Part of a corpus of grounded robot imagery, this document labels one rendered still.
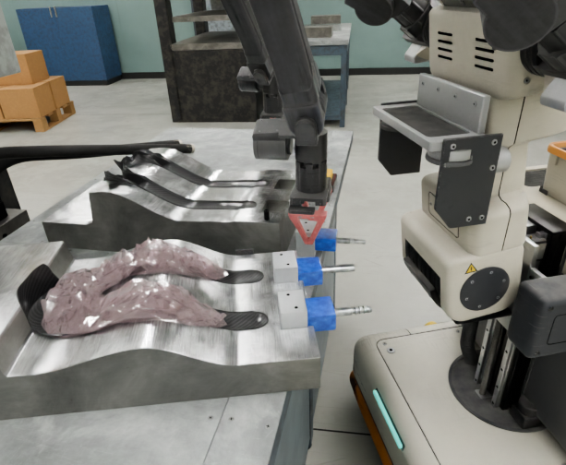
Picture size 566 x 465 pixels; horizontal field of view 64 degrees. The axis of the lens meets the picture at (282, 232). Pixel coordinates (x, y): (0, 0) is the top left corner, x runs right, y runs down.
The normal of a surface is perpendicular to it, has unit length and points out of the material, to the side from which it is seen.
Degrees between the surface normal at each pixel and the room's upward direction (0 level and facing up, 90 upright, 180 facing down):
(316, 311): 0
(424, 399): 0
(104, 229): 90
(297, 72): 108
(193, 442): 0
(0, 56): 90
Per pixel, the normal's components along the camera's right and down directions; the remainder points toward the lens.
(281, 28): -0.10, 0.82
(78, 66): -0.15, 0.48
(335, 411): -0.04, -0.87
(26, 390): 0.09, 0.48
